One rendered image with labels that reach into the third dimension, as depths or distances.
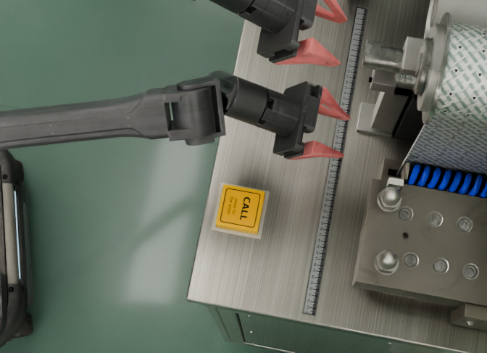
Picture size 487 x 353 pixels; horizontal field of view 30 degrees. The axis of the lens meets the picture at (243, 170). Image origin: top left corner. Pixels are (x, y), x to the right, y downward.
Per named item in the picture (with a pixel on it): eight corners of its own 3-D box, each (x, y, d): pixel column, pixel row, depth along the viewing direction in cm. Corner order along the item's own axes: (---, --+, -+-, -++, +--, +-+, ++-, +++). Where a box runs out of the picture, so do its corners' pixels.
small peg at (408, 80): (393, 82, 121) (395, 71, 120) (414, 85, 120) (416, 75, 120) (393, 83, 119) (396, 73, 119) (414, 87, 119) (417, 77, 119)
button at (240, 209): (224, 186, 151) (223, 183, 149) (265, 194, 151) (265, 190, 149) (215, 227, 150) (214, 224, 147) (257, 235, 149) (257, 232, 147)
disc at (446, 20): (432, 38, 128) (453, -8, 113) (435, 39, 128) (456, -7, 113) (417, 138, 124) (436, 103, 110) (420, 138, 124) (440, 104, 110)
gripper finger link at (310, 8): (319, 62, 115) (263, 33, 110) (327, 11, 117) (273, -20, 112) (357, 51, 110) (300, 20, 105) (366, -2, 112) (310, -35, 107)
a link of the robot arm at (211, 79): (189, 147, 125) (181, 87, 123) (164, 130, 136) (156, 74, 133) (268, 130, 129) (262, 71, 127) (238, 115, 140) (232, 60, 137)
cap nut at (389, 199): (378, 186, 137) (382, 179, 133) (402, 190, 137) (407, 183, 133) (375, 209, 137) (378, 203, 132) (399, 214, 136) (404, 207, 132)
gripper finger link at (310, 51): (314, 85, 114) (258, 57, 109) (324, 34, 116) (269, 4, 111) (353, 76, 109) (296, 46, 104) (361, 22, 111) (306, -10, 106)
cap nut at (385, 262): (375, 248, 135) (379, 243, 131) (400, 253, 135) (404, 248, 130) (372, 272, 134) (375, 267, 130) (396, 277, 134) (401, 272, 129)
